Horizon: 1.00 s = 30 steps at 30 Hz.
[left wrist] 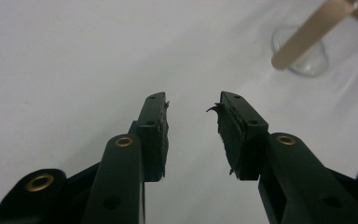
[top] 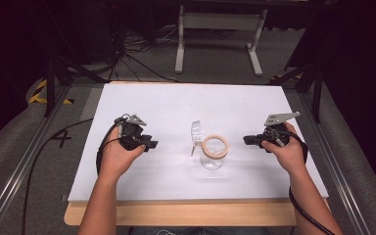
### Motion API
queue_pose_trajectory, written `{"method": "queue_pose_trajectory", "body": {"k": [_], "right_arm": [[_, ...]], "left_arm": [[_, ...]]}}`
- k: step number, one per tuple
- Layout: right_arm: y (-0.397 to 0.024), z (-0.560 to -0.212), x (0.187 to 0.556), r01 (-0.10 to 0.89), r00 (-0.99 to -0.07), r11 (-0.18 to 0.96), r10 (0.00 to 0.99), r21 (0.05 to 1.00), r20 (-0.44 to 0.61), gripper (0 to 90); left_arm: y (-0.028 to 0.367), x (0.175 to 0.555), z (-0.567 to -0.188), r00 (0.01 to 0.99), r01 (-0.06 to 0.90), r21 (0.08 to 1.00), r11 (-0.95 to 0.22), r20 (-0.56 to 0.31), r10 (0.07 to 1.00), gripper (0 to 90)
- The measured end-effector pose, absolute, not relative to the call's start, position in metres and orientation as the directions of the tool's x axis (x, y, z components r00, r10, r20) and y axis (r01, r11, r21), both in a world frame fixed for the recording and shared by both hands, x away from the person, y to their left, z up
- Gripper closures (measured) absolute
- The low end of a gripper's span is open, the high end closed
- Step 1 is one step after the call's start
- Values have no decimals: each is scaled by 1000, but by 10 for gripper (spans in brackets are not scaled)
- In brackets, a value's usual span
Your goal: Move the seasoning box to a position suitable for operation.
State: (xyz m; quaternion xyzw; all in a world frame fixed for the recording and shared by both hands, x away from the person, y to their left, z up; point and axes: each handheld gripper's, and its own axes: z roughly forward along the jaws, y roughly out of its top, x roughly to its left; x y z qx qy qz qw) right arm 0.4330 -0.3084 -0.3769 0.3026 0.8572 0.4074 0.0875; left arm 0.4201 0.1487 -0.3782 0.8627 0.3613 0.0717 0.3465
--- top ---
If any black tripod stand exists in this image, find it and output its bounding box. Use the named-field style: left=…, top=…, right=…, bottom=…
left=42, top=0, right=110, bottom=118
left=268, top=48, right=325, bottom=124

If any white metal stand frame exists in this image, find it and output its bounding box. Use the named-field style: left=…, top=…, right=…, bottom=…
left=174, top=4, right=269, bottom=78

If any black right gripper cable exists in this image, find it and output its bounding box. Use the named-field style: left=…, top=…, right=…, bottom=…
left=285, top=130, right=337, bottom=235

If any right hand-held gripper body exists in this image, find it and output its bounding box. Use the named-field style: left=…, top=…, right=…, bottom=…
left=260, top=111, right=302, bottom=153

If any yellow black floor tape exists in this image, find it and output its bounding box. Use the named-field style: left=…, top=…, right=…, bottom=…
left=28, top=78, right=75, bottom=106

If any person's right hand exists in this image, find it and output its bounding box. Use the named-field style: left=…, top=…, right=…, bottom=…
left=260, top=121, right=308, bottom=174

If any clear glass jar with lid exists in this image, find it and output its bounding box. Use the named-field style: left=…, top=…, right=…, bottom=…
left=190, top=119, right=230, bottom=171

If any white table board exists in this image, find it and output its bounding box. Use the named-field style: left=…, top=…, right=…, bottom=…
left=68, top=82, right=329, bottom=203

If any aluminium floor rail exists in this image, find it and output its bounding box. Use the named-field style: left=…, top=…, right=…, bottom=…
left=298, top=92, right=373, bottom=235
left=0, top=85, right=72, bottom=235

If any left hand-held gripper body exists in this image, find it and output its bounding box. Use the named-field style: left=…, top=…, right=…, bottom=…
left=114, top=114, right=152, bottom=153

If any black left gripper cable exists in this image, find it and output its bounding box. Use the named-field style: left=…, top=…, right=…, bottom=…
left=21, top=117, right=125, bottom=235

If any bundle of black floor cables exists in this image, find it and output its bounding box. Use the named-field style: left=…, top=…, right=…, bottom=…
left=109, top=23, right=181, bottom=83

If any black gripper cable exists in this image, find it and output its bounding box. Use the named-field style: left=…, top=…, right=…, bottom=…
left=21, top=117, right=125, bottom=235
left=285, top=130, right=337, bottom=235

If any person's left hand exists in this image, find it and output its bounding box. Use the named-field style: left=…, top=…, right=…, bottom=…
left=99, top=135, right=147, bottom=179

